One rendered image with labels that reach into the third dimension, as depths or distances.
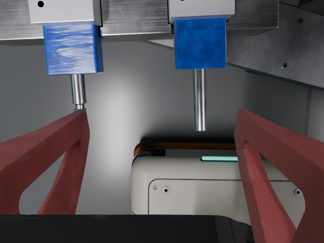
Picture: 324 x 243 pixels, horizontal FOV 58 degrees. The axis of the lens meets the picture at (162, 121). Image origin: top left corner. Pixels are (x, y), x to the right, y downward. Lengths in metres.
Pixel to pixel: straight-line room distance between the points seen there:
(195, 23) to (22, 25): 0.15
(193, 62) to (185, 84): 0.87
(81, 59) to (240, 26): 0.14
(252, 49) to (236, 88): 0.83
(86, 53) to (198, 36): 0.09
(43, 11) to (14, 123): 1.04
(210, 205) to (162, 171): 0.18
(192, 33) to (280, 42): 0.12
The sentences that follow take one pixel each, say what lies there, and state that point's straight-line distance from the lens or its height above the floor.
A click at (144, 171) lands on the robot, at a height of 0.28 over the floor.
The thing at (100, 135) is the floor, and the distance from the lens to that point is 1.17.
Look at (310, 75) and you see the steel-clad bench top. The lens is 0.35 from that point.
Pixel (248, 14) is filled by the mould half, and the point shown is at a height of 0.86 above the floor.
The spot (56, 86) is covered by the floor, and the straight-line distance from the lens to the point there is 1.19.
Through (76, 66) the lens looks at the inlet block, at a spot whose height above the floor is 0.87.
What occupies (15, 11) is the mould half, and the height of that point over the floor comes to 0.86.
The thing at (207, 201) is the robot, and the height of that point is 0.28.
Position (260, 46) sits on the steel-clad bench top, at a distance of 0.33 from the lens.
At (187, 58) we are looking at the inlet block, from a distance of 0.25.
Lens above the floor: 1.12
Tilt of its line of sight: 80 degrees down
